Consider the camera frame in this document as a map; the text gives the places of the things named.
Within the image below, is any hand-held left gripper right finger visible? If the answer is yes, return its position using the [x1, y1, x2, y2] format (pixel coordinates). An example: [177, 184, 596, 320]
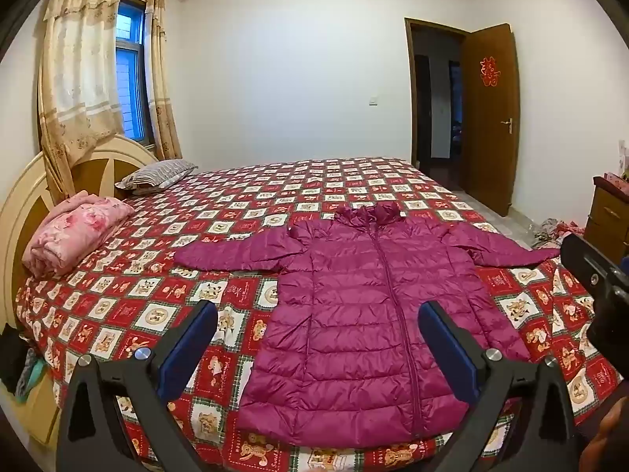
[417, 301, 585, 472]

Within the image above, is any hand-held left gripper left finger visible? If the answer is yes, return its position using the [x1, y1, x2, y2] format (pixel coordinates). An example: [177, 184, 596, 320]
[55, 299, 219, 472]

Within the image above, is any purple down jacket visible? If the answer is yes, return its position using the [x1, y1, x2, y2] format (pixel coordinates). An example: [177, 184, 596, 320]
[174, 191, 561, 446]

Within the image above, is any person's right forearm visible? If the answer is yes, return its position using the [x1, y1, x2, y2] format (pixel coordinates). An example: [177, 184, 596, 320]
[585, 396, 629, 472]

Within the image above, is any brown wooden cabinet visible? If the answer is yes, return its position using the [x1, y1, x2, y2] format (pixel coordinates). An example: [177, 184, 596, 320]
[584, 174, 629, 256]

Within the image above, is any bed with red patterned sheet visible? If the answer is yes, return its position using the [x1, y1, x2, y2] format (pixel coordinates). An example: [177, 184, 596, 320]
[15, 156, 625, 472]

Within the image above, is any pile of printed cloth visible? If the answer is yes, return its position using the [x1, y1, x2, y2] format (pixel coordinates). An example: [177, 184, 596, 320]
[533, 204, 585, 249]

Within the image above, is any clutter on cabinet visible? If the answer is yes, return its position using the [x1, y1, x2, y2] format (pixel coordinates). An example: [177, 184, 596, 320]
[604, 140, 629, 192]

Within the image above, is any teal cloth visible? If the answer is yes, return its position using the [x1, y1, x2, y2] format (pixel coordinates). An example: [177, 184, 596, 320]
[15, 349, 48, 401]

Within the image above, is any folded pink floral quilt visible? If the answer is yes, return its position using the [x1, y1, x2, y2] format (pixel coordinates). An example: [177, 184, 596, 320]
[22, 194, 136, 277]

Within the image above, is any dark clothing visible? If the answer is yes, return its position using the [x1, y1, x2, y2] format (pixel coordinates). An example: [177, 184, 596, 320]
[0, 324, 31, 394]

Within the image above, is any striped grey pillow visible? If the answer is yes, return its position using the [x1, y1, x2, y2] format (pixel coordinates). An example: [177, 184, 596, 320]
[114, 159, 199, 195]

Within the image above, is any brown wooden door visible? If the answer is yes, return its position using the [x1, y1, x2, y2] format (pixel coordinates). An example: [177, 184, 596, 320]
[460, 24, 522, 203]

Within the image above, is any beige wooden headboard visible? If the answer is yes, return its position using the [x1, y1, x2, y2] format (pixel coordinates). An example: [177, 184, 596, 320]
[0, 135, 160, 446]

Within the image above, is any red paper door decoration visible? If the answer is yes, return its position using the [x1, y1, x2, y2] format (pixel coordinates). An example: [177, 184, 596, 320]
[479, 54, 499, 88]

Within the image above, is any narrow beige floral curtain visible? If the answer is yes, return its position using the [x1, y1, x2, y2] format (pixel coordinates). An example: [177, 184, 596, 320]
[145, 0, 184, 162]

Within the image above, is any window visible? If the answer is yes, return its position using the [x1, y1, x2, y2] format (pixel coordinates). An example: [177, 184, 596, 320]
[115, 0, 151, 146]

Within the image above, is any wide beige floral curtain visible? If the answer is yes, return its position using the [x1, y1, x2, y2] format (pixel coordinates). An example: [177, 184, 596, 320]
[38, 0, 125, 202]

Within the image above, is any brown door frame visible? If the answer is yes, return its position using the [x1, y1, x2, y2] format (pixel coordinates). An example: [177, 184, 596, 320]
[404, 18, 473, 168]

